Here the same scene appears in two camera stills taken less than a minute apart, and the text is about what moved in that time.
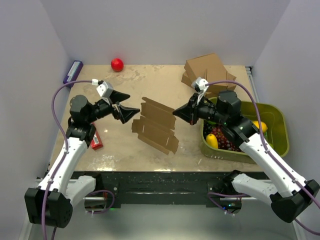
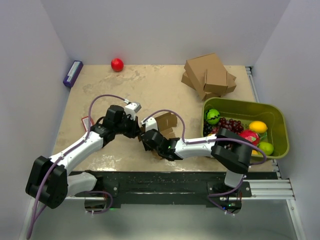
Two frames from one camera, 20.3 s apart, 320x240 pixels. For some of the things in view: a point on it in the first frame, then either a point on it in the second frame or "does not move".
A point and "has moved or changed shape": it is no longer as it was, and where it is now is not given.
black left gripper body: (103, 108) → (127, 127)
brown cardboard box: (156, 126) has moved or changed shape
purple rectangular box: (73, 72) does not move
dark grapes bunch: (207, 129) does not move
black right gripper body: (204, 110) → (147, 147)
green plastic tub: (276, 135) does not move
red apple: (117, 64) does not move
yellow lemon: (263, 125) does not move
